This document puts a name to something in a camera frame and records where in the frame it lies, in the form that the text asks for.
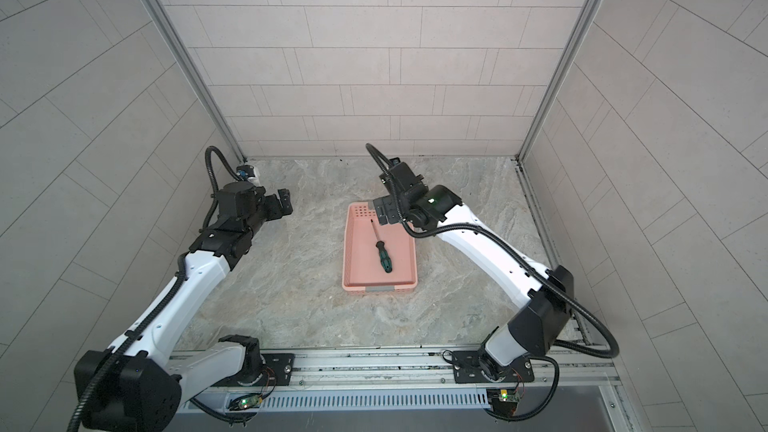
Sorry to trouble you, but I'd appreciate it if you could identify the left green circuit board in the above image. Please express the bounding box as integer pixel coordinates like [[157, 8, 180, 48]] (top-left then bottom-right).
[[228, 394, 263, 412]]

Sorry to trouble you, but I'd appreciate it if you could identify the left black corrugated cable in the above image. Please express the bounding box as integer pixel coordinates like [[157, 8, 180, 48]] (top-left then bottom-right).
[[65, 145, 244, 432]]

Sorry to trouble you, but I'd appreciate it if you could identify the right black corrugated cable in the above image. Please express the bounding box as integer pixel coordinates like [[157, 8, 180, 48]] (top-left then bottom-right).
[[365, 143, 620, 359]]

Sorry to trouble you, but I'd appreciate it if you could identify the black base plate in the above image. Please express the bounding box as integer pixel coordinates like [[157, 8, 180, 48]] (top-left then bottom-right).
[[451, 350, 535, 385], [215, 352, 295, 387]]

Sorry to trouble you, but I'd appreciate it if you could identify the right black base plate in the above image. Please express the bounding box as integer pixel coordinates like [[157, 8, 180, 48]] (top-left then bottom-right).
[[451, 350, 535, 385]]

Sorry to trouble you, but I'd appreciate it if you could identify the green black handled screwdriver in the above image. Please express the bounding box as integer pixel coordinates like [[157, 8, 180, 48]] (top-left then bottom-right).
[[370, 219, 393, 273]]

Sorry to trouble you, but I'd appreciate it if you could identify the right green circuit board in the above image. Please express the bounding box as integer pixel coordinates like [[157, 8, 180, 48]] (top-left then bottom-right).
[[486, 389, 521, 417]]

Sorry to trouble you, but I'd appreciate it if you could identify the black corrugated cable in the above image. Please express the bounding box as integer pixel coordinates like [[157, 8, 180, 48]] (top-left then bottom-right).
[[65, 145, 244, 432], [365, 143, 620, 359]]

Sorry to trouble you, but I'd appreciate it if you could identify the aluminium mounting rail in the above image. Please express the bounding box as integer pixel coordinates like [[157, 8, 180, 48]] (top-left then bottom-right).
[[164, 344, 622, 395]]

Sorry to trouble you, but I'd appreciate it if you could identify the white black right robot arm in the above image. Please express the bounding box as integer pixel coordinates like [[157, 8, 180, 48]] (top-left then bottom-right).
[[374, 157, 573, 381]]

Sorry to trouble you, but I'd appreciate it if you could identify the pink plastic bin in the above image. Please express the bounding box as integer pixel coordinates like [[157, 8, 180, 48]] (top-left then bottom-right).
[[342, 202, 418, 294]]

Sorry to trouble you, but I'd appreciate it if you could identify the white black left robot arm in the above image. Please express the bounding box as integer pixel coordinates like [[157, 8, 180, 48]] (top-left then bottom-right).
[[67, 181, 293, 431]]

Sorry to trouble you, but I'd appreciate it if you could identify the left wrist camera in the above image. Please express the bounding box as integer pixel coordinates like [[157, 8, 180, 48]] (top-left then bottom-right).
[[236, 164, 261, 187]]

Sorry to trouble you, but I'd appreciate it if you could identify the white ventilation grille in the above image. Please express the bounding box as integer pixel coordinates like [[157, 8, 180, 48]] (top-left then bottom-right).
[[257, 387, 490, 413]]

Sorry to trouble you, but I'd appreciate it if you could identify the green circuit board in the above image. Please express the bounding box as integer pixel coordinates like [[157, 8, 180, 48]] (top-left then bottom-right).
[[228, 394, 263, 412], [486, 389, 521, 417]]

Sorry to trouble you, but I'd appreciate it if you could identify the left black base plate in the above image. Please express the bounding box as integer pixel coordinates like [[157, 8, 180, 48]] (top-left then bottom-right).
[[215, 352, 295, 387]]

